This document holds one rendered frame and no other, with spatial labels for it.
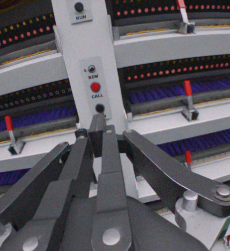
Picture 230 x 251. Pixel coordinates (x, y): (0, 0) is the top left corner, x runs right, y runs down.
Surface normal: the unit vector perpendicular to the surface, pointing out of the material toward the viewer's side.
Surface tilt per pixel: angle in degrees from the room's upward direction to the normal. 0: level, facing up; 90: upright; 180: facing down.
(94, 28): 90
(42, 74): 109
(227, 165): 19
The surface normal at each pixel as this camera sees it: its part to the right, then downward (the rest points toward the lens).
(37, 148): -0.14, -0.76
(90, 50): 0.07, 0.32
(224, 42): 0.12, 0.61
